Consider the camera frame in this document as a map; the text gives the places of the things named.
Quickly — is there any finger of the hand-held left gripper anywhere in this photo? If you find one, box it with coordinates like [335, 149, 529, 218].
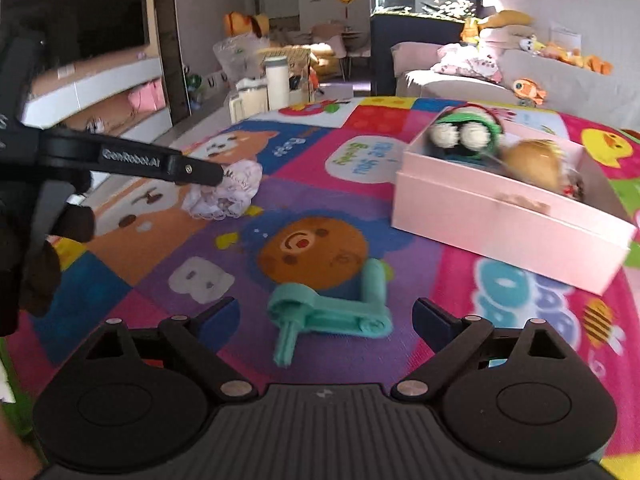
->
[167, 152, 224, 187]

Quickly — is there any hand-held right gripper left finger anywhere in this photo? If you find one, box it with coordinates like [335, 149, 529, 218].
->
[82, 296, 258, 401]

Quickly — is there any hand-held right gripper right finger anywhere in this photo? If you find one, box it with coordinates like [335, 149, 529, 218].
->
[391, 297, 577, 401]

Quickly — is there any white plastic bag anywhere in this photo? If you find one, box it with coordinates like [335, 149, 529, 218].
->
[181, 159, 264, 222]

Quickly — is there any teal plastic stand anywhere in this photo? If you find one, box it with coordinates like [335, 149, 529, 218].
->
[266, 257, 394, 365]

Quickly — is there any pink cardboard box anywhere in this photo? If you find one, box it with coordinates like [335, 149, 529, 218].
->
[390, 105, 638, 297]

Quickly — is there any tan round item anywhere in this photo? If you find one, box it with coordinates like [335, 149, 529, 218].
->
[500, 139, 566, 193]

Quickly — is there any crochet doll with green body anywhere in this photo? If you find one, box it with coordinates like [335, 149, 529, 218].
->
[425, 104, 503, 163]

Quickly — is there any person's left hand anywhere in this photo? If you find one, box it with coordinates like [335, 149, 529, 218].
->
[20, 190, 97, 317]

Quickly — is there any white tv cabinet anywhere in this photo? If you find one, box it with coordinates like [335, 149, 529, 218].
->
[20, 55, 173, 136]

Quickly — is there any white plastic jug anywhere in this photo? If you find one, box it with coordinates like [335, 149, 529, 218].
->
[229, 77, 268, 123]

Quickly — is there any pink bag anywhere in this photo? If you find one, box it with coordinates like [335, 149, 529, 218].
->
[127, 82, 166, 113]

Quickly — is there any colourful cartoon play mat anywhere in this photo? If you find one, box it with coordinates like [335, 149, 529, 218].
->
[0, 95, 640, 480]

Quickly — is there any white thermos bottle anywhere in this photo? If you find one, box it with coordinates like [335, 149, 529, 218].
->
[264, 55, 290, 111]

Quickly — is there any clear plastic bag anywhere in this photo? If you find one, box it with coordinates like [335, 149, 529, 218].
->
[212, 35, 266, 81]

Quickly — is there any black television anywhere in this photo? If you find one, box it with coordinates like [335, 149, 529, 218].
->
[30, 0, 151, 61]

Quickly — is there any woven straw bag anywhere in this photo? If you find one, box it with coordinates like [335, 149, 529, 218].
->
[257, 45, 318, 103]

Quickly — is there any large yellow plush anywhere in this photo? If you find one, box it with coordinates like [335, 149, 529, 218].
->
[222, 10, 271, 38]

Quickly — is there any yellow armchair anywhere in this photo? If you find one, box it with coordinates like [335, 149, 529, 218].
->
[307, 42, 336, 78]

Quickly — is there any dining table with chairs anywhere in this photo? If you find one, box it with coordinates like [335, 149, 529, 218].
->
[300, 22, 371, 81]

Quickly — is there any dark fish tank cabinet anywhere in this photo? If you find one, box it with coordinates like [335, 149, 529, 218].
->
[370, 12, 466, 98]

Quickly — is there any orange fish plush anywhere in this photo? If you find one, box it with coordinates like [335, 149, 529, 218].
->
[512, 77, 547, 103]

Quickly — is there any pink floral cloth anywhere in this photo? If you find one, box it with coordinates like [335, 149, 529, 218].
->
[432, 42, 503, 83]

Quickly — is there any grey sofa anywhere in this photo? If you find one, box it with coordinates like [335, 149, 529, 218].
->
[390, 40, 640, 131]

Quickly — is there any pale pink pillow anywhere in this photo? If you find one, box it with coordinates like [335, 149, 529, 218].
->
[480, 25, 531, 51]

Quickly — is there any yellow and orange duck plush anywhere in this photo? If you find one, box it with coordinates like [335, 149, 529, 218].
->
[542, 40, 613, 76]

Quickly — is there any yellow pillow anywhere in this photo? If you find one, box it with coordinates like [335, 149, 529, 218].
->
[480, 10, 535, 28]

